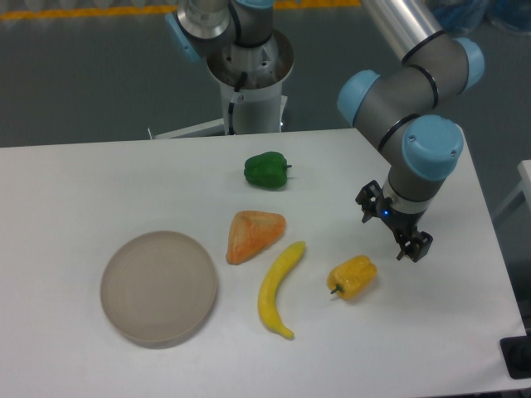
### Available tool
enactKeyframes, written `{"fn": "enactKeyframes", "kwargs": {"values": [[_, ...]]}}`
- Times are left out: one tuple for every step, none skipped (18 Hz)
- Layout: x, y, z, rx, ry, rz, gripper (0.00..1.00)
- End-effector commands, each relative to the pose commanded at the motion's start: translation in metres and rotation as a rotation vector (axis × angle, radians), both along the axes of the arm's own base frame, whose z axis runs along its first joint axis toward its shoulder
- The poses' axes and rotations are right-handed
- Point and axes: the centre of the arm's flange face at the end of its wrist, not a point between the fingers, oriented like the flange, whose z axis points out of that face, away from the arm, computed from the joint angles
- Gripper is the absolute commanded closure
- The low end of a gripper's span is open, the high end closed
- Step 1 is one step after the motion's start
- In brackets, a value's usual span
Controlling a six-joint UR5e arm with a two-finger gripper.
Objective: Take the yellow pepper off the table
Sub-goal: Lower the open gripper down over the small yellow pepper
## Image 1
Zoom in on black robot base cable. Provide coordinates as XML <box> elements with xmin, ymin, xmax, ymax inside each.
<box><xmin>227</xmin><ymin>70</ymin><xmax>249</xmax><ymax>136</ymax></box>

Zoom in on orange triangular bread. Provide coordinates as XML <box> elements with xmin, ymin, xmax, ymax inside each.
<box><xmin>226</xmin><ymin>211</ymin><xmax>286</xmax><ymax>265</ymax></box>

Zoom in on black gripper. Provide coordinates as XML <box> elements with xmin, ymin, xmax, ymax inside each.
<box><xmin>355</xmin><ymin>180</ymin><xmax>433</xmax><ymax>262</ymax></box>

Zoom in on white furniture at right edge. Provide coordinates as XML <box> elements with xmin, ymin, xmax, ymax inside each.
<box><xmin>491</xmin><ymin>159</ymin><xmax>530</xmax><ymax>226</ymax></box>

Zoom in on yellow bell pepper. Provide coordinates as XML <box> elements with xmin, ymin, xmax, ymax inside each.
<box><xmin>327</xmin><ymin>255</ymin><xmax>378</xmax><ymax>300</ymax></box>

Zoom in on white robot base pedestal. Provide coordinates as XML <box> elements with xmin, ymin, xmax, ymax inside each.
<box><xmin>153</xmin><ymin>29</ymin><xmax>295</xmax><ymax>139</ymax></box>

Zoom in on blue plastic bags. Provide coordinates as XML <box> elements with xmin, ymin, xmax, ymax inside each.
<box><xmin>425</xmin><ymin>0</ymin><xmax>530</xmax><ymax>36</ymax></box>

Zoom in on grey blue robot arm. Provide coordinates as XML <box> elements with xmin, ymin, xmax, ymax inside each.
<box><xmin>165</xmin><ymin>1</ymin><xmax>485</xmax><ymax>261</ymax></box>

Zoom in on yellow banana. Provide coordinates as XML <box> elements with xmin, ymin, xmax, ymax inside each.
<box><xmin>257</xmin><ymin>240</ymin><xmax>306</xmax><ymax>341</ymax></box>

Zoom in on green bell pepper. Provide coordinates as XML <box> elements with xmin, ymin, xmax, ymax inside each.
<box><xmin>244</xmin><ymin>151</ymin><xmax>291</xmax><ymax>190</ymax></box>

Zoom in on black device at table edge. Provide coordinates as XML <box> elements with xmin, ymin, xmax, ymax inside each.
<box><xmin>499</xmin><ymin>335</ymin><xmax>530</xmax><ymax>380</ymax></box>

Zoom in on beige round plate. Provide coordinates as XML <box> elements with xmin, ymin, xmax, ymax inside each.
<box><xmin>100</xmin><ymin>231</ymin><xmax>217</xmax><ymax>349</ymax></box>

